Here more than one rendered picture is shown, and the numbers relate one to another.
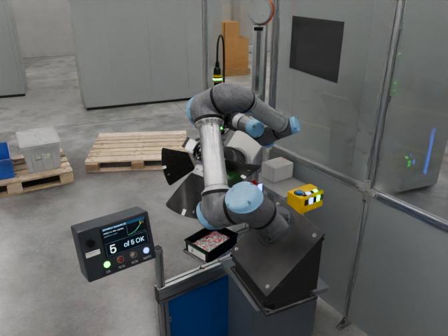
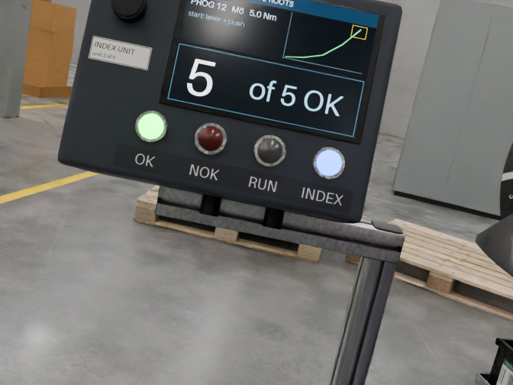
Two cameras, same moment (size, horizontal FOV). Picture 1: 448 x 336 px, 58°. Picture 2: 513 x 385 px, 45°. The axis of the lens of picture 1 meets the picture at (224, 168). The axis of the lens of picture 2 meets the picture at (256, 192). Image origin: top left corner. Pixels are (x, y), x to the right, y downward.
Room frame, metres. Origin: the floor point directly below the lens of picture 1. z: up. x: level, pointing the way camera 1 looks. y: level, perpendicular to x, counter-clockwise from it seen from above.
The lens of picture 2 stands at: (0.80, 0.06, 1.20)
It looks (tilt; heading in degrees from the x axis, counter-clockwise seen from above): 13 degrees down; 34
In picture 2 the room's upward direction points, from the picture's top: 12 degrees clockwise
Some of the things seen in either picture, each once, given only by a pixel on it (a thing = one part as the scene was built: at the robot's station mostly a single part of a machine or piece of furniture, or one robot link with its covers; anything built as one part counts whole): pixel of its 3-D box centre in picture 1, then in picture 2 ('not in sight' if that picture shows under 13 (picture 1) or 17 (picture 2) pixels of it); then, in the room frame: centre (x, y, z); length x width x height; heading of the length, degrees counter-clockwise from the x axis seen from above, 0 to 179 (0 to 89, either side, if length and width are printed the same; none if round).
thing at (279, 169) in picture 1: (275, 169); not in sight; (2.43, -0.34, 0.92); 0.17 x 0.16 x 0.11; 124
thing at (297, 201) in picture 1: (305, 199); not in sight; (1.82, -0.41, 1.02); 0.16 x 0.10 x 0.11; 124
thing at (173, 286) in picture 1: (242, 258); not in sight; (1.60, -0.09, 0.82); 0.90 x 0.04 x 0.08; 124
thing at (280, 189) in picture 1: (279, 183); not in sight; (2.35, -0.36, 0.85); 0.36 x 0.24 x 0.03; 34
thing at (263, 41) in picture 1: (255, 159); not in sight; (2.62, -0.23, 0.90); 0.08 x 0.06 x 1.80; 69
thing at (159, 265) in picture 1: (159, 267); (362, 318); (1.36, 0.27, 0.96); 0.03 x 0.03 x 0.20; 34
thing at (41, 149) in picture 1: (39, 149); not in sight; (4.30, 2.11, 0.31); 0.60 x 0.42 x 0.33; 29
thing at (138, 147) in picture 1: (141, 149); (456, 265); (4.89, 1.08, 0.07); 1.20 x 1.00 x 0.15; 96
